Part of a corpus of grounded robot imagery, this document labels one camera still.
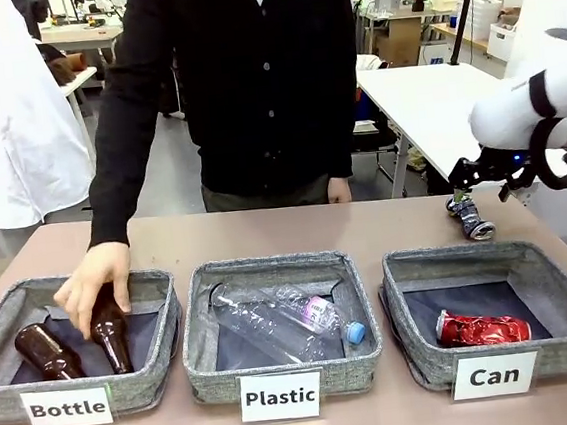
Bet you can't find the large clear plastic bottle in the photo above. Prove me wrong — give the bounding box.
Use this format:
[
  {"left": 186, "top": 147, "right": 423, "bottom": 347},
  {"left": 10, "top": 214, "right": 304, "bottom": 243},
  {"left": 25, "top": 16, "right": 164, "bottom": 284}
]
[{"left": 208, "top": 270, "right": 349, "bottom": 372}]

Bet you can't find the grey fabric basket Bottle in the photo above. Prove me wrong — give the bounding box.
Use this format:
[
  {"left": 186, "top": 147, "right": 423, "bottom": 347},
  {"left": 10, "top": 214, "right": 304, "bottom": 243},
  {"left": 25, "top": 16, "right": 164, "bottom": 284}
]
[{"left": 0, "top": 263, "right": 192, "bottom": 425}]

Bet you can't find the black tripod pole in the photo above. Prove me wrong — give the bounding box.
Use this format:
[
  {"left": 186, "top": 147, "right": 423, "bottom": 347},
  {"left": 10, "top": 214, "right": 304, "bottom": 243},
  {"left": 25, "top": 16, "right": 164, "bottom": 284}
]
[{"left": 443, "top": 0, "right": 491, "bottom": 67}]

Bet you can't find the person's right hand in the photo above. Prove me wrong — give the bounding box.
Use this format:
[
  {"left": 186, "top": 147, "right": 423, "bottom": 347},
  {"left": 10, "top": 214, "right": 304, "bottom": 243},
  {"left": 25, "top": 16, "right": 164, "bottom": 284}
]
[{"left": 48, "top": 239, "right": 140, "bottom": 344}]

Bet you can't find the brown glass bottle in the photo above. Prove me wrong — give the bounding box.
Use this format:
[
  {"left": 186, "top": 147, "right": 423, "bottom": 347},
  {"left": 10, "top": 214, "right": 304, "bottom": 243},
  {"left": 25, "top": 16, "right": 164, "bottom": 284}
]
[
  {"left": 84, "top": 280, "right": 137, "bottom": 377},
  {"left": 12, "top": 317, "right": 87, "bottom": 385}
]

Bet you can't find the stack of white crates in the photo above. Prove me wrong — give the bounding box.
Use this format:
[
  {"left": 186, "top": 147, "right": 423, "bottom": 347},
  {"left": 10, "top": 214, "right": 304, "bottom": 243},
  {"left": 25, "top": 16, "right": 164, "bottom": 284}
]
[{"left": 466, "top": 0, "right": 507, "bottom": 43}]

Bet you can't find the crushed dark can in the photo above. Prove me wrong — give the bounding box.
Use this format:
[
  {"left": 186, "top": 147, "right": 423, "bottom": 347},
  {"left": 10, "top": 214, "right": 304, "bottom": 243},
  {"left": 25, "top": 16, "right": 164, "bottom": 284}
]
[{"left": 444, "top": 191, "right": 498, "bottom": 245}]

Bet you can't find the white workbench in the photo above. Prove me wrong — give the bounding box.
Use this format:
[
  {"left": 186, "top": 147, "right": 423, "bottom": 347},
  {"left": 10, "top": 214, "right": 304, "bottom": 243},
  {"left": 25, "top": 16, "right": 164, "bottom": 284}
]
[{"left": 38, "top": 20, "right": 130, "bottom": 91}]

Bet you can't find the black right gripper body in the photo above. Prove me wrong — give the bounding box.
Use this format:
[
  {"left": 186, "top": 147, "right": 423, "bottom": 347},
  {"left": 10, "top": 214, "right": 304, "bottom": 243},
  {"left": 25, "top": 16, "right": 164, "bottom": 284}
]
[{"left": 477, "top": 140, "right": 535, "bottom": 183}]

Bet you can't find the white Can label sign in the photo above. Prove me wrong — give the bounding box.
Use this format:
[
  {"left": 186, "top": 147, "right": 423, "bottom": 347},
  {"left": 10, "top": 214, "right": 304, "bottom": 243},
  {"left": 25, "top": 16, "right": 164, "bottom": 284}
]
[{"left": 448, "top": 348, "right": 542, "bottom": 402}]

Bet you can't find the brown furry object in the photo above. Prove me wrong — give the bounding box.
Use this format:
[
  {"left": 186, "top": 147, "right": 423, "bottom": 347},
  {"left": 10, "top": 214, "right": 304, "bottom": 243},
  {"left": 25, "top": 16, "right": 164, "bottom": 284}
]
[{"left": 40, "top": 38, "right": 89, "bottom": 89}]

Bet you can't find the white storage crate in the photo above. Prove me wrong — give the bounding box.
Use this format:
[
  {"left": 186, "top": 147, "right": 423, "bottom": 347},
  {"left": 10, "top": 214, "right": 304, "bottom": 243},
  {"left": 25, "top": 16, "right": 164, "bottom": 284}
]
[{"left": 485, "top": 18, "right": 523, "bottom": 58}]

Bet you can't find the small plastic bottle blue cap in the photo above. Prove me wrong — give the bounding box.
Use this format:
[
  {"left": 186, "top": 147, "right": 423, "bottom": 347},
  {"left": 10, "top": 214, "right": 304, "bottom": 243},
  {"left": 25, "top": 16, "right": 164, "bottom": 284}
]
[{"left": 275, "top": 277, "right": 368, "bottom": 352}]

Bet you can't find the white Bottle label sign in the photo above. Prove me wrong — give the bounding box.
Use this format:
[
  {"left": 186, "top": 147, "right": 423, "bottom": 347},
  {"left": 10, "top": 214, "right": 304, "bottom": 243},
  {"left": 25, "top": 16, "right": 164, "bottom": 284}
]
[{"left": 18, "top": 383, "right": 115, "bottom": 425}]

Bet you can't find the person in black cardigan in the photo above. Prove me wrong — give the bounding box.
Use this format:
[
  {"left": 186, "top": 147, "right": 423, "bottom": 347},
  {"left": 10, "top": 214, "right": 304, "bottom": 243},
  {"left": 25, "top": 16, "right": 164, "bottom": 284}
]
[{"left": 64, "top": 0, "right": 375, "bottom": 252}]

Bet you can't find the cardboard box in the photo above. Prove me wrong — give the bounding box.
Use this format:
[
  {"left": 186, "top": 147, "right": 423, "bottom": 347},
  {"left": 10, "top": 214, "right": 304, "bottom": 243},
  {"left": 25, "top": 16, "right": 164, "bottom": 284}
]
[{"left": 375, "top": 17, "right": 426, "bottom": 70}]

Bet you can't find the person's left forearm black sleeve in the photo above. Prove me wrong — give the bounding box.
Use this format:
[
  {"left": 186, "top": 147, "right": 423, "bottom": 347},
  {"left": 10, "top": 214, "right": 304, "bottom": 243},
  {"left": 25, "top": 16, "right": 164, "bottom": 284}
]
[{"left": 319, "top": 89, "right": 370, "bottom": 182}]

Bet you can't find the grey fabric basket Plastic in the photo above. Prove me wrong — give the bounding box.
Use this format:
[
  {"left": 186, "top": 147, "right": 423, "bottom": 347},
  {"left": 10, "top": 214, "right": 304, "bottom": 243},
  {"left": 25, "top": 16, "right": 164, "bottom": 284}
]
[{"left": 173, "top": 243, "right": 387, "bottom": 409}]

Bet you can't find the person's left hand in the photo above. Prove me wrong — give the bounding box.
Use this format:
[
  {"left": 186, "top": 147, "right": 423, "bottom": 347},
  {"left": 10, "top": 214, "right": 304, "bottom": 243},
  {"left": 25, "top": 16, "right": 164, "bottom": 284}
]
[{"left": 324, "top": 174, "right": 354, "bottom": 206}]

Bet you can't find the small white side table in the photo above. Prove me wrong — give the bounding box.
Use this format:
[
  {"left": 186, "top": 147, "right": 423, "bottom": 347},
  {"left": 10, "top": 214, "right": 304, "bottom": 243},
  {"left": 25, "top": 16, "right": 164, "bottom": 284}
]
[{"left": 61, "top": 64, "right": 106, "bottom": 159}]

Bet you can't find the white Plastic label sign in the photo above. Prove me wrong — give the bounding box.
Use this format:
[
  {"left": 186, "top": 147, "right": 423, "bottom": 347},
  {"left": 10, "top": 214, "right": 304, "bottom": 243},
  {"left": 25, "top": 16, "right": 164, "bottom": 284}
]
[{"left": 236, "top": 367, "right": 327, "bottom": 425}]

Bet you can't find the person in white coat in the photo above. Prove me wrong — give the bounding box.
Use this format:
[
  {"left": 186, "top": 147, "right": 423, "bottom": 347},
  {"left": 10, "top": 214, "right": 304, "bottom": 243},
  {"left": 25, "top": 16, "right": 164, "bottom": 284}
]
[{"left": 0, "top": 0, "right": 101, "bottom": 232}]

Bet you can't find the person's right forearm black sleeve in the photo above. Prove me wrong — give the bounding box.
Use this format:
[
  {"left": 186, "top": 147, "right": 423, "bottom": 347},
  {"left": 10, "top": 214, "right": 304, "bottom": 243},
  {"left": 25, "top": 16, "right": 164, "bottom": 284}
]
[{"left": 79, "top": 143, "right": 167, "bottom": 252}]

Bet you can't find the crushed red can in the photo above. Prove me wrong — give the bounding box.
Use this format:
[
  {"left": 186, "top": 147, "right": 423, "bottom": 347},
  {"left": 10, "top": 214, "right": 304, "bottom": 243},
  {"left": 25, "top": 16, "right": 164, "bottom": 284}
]
[{"left": 433, "top": 300, "right": 534, "bottom": 350}]

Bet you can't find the large white table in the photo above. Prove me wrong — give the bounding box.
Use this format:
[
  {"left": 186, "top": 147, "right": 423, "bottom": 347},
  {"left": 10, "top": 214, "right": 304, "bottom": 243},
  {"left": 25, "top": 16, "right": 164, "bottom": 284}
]
[{"left": 355, "top": 55, "right": 527, "bottom": 191}]

